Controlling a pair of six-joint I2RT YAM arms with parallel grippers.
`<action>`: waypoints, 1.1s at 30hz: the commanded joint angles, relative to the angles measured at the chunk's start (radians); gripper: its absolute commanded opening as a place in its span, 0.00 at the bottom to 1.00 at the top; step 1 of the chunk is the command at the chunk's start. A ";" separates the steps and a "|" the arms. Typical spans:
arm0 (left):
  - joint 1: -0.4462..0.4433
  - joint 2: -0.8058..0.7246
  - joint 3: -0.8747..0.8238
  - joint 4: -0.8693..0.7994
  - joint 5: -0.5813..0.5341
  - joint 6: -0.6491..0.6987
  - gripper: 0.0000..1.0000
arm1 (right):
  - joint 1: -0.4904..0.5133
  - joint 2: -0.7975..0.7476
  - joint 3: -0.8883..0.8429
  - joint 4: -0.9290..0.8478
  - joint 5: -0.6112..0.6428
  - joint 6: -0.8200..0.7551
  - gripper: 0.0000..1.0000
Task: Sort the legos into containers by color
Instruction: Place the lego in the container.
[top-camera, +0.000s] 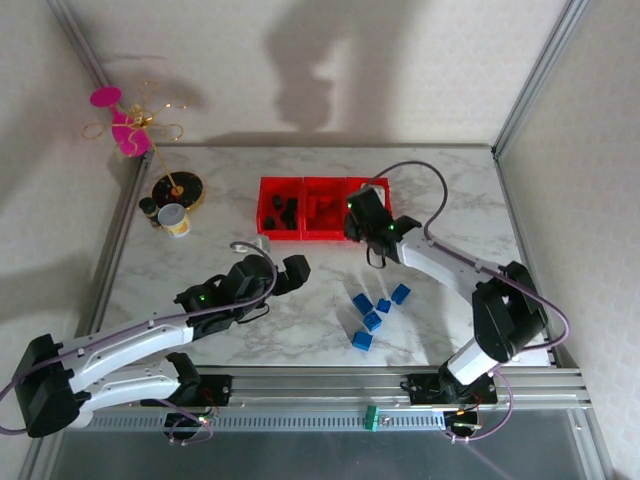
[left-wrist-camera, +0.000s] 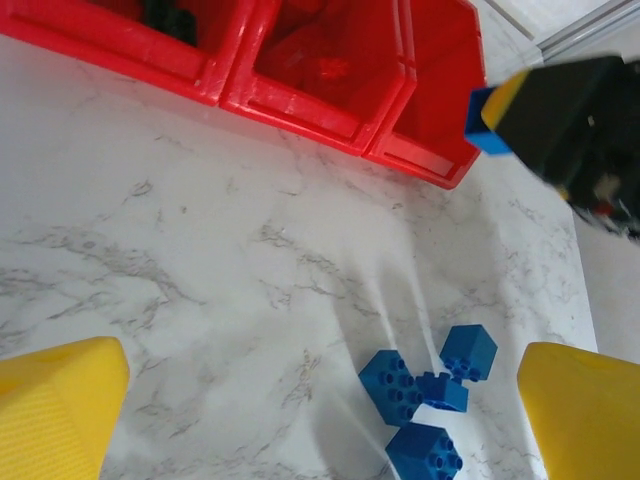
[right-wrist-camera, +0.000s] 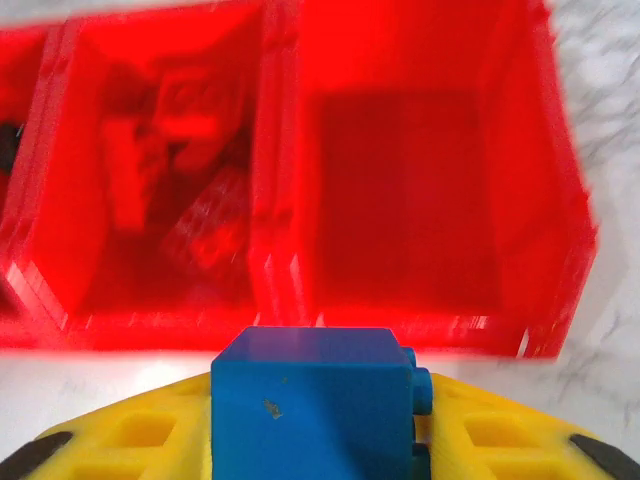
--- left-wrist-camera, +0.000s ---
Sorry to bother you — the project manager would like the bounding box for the aluminium frame post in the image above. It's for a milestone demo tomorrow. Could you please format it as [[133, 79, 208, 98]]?
[[535, 0, 640, 64]]

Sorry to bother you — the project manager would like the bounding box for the large red lego brick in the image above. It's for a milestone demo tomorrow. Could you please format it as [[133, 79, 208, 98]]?
[[257, 27, 321, 94]]

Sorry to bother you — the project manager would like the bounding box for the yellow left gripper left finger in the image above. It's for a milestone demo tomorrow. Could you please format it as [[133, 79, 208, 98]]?
[[0, 335, 131, 480]]

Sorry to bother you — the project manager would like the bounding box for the black lego brick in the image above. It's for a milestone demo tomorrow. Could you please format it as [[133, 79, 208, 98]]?
[[143, 0, 199, 49]]

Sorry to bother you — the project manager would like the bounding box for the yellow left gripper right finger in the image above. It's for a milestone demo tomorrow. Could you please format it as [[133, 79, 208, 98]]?
[[517, 341, 640, 480]]

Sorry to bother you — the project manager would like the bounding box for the red plastic bin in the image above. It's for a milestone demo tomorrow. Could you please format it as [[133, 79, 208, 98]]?
[[0, 0, 257, 109], [362, 0, 489, 191], [218, 0, 417, 159]]

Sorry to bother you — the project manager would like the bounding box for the blue lego brick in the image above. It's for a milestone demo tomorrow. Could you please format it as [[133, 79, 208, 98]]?
[[463, 85, 514, 158], [417, 372, 470, 414], [439, 324, 500, 384], [384, 422, 464, 480], [358, 349, 426, 428]]

